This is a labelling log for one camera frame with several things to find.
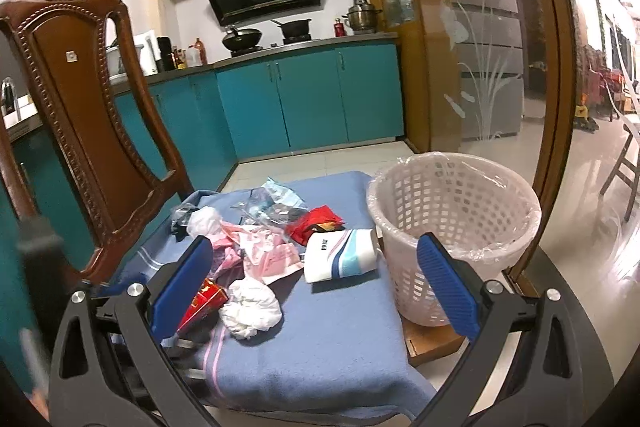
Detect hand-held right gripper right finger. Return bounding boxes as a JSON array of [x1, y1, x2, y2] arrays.
[[415, 232, 586, 427]]

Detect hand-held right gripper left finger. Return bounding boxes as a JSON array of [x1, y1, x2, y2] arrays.
[[47, 236, 221, 427]]

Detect red cardboard box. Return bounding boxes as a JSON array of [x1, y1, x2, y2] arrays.
[[175, 278, 228, 333]]

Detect white tissue wad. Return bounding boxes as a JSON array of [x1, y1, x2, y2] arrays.
[[220, 279, 283, 340]]

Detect white plastic mesh basket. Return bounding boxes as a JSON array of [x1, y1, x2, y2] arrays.
[[366, 152, 543, 328]]

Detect pink plastic wrapper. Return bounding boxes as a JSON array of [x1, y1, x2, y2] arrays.
[[212, 222, 306, 285]]

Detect white and blue paper box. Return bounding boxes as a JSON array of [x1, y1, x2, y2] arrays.
[[304, 228, 383, 284]]

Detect red foil wrapper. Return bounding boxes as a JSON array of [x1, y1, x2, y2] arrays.
[[289, 206, 347, 245]]

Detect wooden stool seat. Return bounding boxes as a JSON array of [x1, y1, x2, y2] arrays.
[[400, 317, 471, 368]]

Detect clear plastic bin liner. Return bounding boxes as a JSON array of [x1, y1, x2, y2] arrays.
[[366, 152, 543, 268]]

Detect small white crumpled bag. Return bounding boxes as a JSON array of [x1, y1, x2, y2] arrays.
[[187, 207, 223, 238]]

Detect black plastic wrapper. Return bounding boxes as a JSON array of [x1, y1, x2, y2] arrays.
[[170, 202, 201, 238]]

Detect clear plastic bag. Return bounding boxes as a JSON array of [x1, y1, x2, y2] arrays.
[[232, 187, 296, 233]]

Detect blue striped towel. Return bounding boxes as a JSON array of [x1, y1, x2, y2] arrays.
[[97, 171, 436, 423]]

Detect carved wooden chair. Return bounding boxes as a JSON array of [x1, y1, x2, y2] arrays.
[[0, 0, 196, 288]]

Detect chrome faucet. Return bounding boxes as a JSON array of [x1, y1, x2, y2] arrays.
[[0, 77, 22, 118]]

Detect frosted flower glass door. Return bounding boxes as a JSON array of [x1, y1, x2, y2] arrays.
[[390, 0, 561, 258]]

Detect white rice cooker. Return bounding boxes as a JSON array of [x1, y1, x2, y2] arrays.
[[105, 44, 146, 80]]

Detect white countertop appliance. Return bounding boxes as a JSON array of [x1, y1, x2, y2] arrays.
[[133, 30, 158, 75]]

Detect yellow toy vehicle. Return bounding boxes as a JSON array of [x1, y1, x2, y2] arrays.
[[575, 107, 601, 134]]

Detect black kettle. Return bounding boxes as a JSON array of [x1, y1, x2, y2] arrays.
[[156, 37, 173, 72]]

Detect wooden stool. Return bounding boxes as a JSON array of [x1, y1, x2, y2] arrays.
[[600, 114, 640, 223]]

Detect teal lower cabinets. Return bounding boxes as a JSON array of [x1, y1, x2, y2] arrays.
[[112, 43, 405, 188]]

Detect black wok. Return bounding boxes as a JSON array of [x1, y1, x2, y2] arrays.
[[222, 26, 263, 52]]

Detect silver refrigerator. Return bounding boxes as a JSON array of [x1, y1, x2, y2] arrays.
[[445, 0, 526, 140]]

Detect red wooden furniture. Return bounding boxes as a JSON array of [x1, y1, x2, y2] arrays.
[[580, 47, 640, 112]]

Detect gas stove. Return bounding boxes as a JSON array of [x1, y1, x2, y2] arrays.
[[230, 34, 313, 58]]

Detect black cooking pot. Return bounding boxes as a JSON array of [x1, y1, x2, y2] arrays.
[[271, 19, 312, 42]]

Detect steel stockpot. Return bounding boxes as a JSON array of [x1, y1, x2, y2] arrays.
[[342, 0, 383, 35]]

